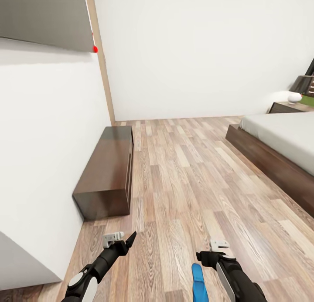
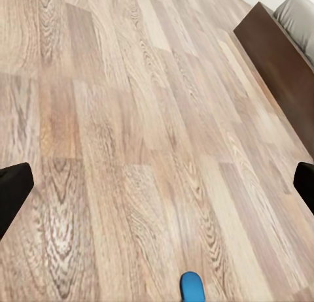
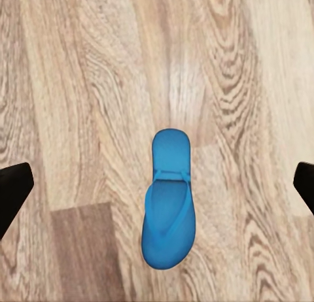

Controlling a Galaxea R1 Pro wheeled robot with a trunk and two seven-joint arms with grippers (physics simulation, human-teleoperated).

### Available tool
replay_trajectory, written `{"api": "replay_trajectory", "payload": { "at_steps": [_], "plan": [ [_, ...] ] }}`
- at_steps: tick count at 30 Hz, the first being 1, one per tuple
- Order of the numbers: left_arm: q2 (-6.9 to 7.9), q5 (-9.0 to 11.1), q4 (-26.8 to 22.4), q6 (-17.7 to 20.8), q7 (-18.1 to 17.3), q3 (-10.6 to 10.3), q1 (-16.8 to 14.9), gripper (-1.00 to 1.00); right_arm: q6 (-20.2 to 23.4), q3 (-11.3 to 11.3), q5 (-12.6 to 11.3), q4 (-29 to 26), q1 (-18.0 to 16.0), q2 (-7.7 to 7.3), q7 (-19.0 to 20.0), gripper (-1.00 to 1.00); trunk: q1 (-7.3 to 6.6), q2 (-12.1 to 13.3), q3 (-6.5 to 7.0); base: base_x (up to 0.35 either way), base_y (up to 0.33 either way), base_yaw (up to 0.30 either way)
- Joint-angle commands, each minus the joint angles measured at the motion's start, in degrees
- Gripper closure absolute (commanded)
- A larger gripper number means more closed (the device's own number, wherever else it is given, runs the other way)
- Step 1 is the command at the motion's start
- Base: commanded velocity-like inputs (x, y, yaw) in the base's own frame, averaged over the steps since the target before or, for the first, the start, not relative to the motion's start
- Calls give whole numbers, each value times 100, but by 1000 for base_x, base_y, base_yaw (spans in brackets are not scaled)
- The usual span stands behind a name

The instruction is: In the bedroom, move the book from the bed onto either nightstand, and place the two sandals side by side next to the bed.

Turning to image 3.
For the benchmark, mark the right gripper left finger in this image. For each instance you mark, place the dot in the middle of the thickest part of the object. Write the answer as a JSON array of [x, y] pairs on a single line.
[[16, 182]]

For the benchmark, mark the sandal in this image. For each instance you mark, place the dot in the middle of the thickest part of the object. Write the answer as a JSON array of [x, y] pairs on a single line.
[[169, 226]]

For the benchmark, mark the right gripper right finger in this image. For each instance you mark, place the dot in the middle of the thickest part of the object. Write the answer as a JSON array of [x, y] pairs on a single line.
[[304, 183]]

